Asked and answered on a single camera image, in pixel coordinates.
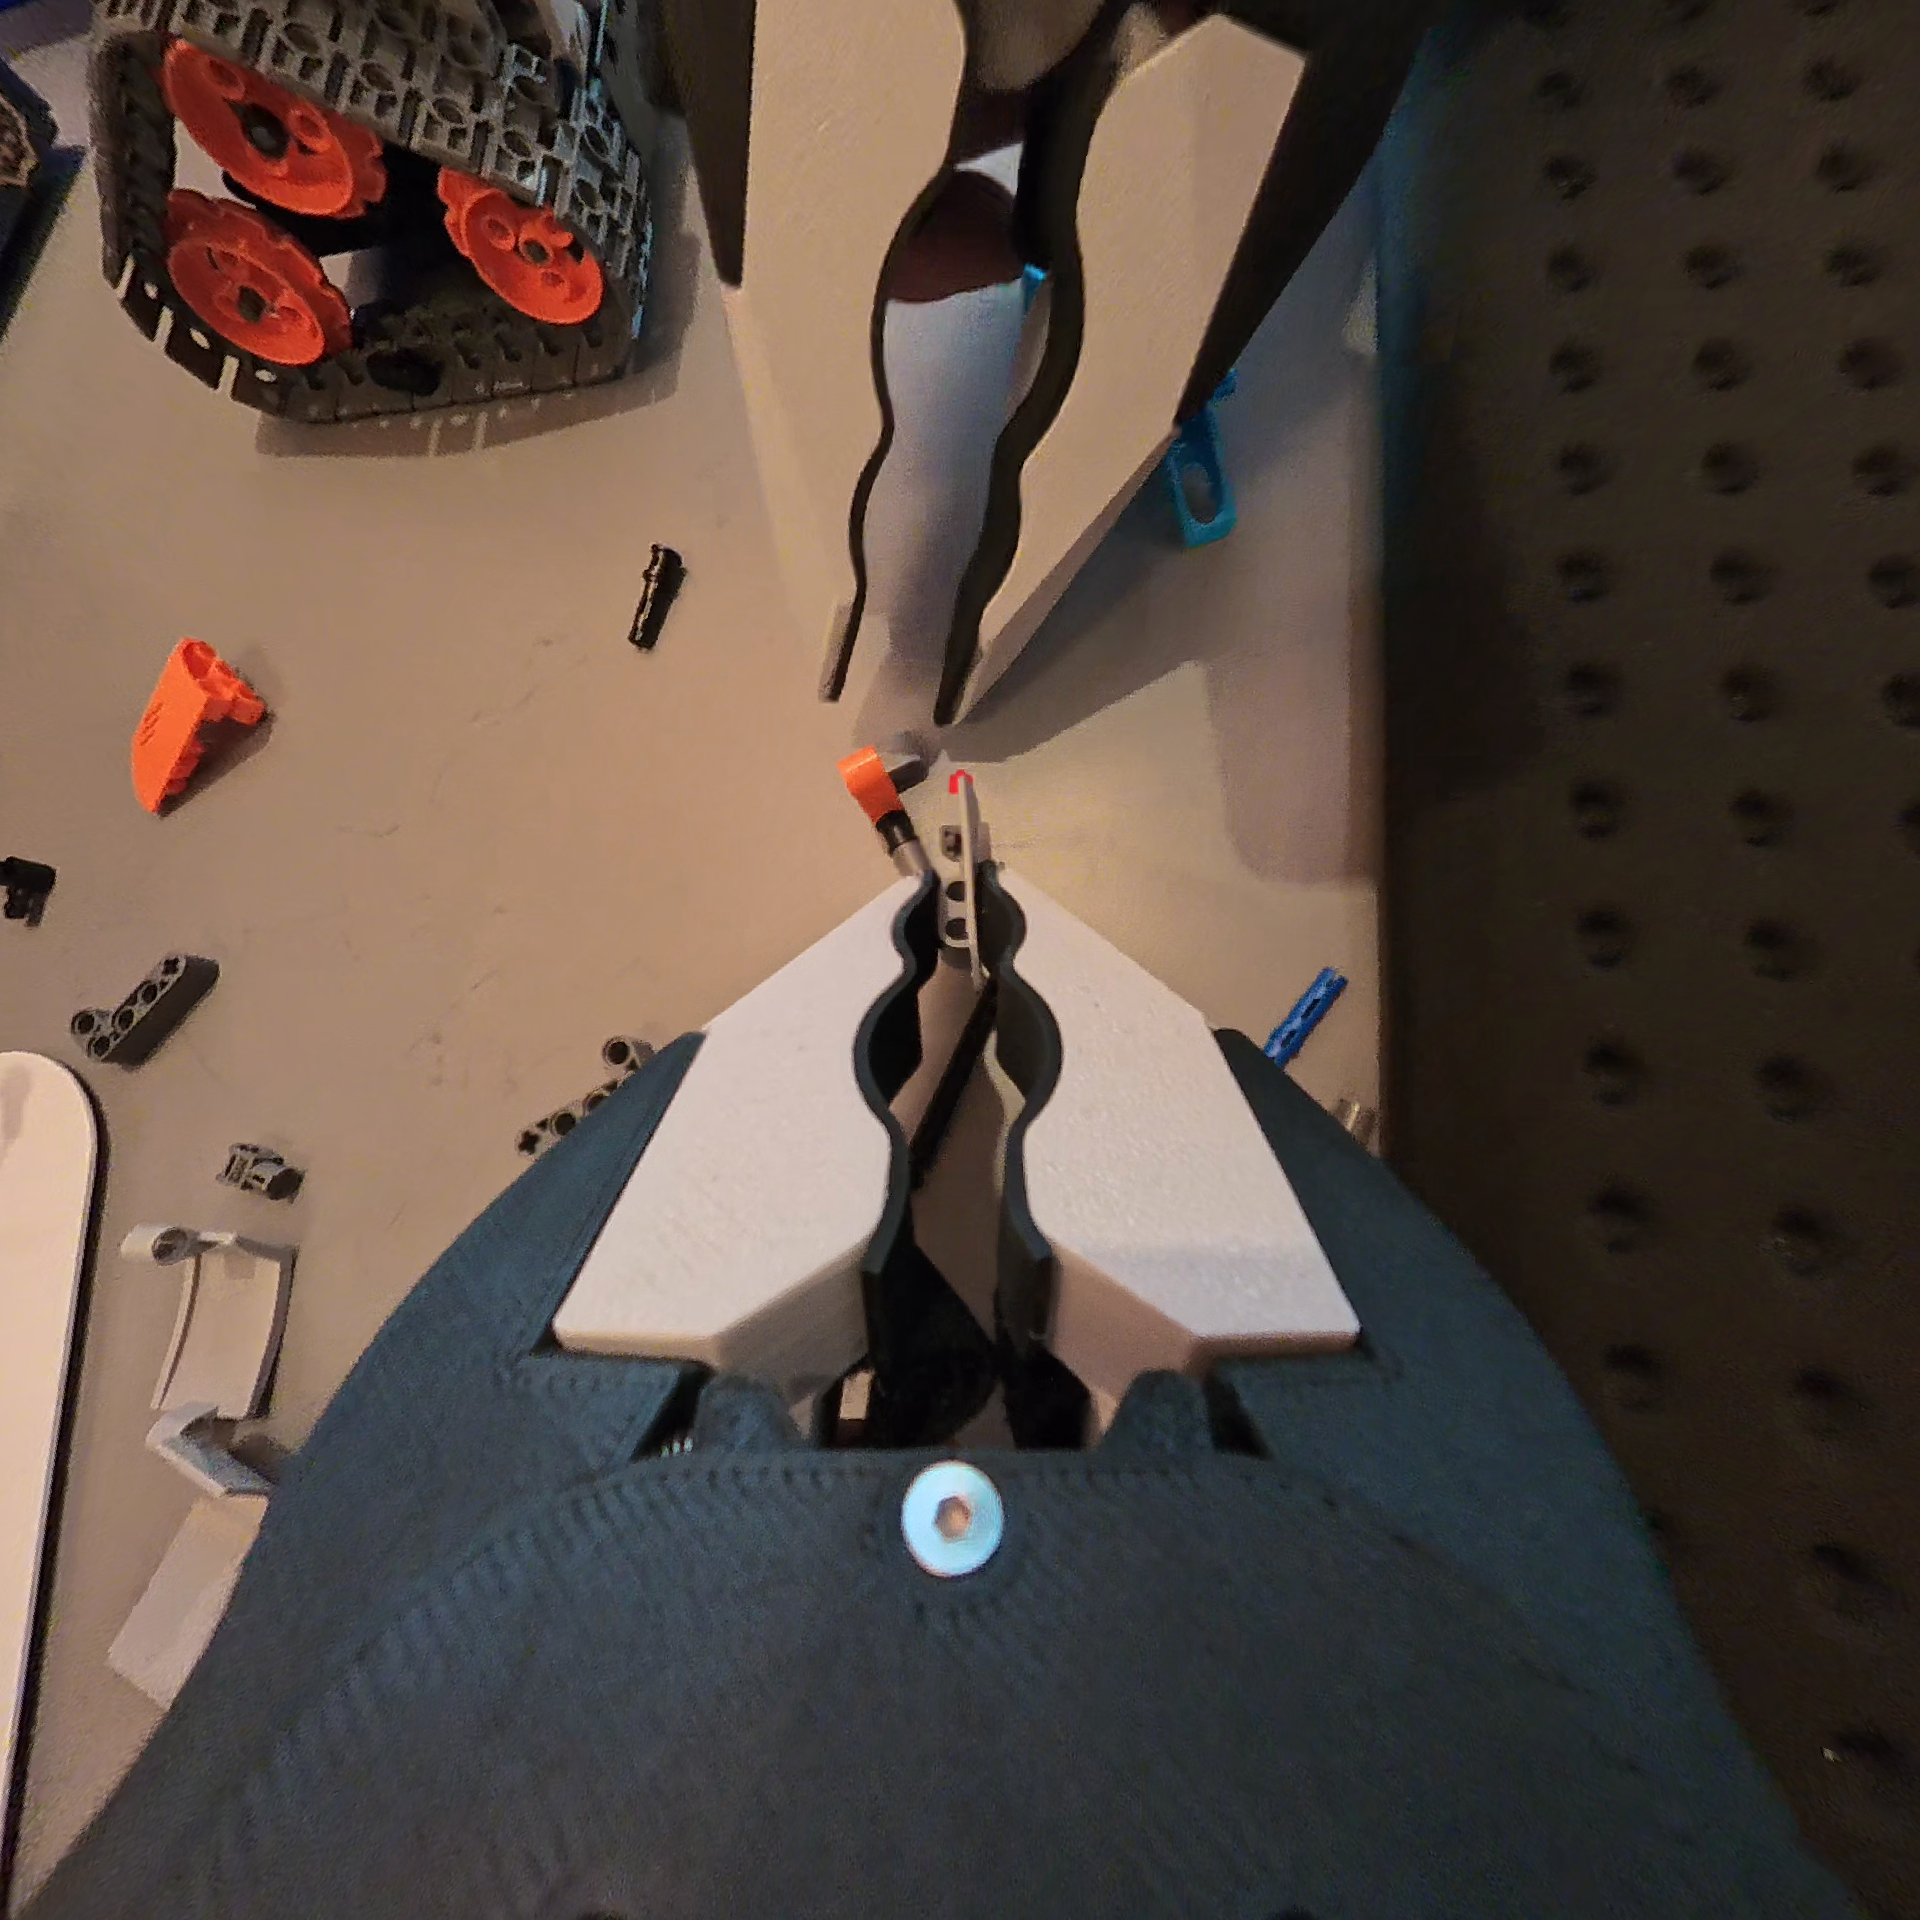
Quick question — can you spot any grey angled liftarm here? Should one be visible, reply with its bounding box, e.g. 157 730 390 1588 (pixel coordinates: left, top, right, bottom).
517 1032 655 1160

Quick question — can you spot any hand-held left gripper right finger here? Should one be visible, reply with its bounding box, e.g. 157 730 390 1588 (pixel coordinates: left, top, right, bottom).
983 867 1365 1403

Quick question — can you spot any dark grey beam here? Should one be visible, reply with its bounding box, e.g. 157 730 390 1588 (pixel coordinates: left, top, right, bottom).
65 950 222 1072

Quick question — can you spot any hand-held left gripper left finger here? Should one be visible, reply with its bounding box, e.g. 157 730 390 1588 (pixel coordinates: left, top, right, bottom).
550 874 935 1403

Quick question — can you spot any tracked toy vehicle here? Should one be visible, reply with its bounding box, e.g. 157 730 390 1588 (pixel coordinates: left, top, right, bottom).
87 0 655 424

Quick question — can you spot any long blue pin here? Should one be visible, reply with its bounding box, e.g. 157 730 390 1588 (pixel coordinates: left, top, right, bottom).
1263 967 1350 1066

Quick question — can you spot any person's right hand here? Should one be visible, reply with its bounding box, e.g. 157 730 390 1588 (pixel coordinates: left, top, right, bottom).
895 166 1037 308

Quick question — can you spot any orange brick with holes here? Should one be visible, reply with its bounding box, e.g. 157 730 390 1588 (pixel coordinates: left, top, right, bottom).
127 635 269 815

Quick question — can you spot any black axle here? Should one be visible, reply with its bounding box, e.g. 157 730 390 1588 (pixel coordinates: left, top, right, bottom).
904 981 1001 1189

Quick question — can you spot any grey curved panel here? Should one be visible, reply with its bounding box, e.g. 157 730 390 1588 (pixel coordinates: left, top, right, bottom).
119 1220 298 1422

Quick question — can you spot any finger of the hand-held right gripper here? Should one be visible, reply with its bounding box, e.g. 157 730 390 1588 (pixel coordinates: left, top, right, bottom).
727 0 970 703
933 0 1309 732

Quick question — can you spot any black studded mat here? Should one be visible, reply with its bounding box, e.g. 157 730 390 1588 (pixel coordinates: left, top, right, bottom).
1371 0 1920 1920

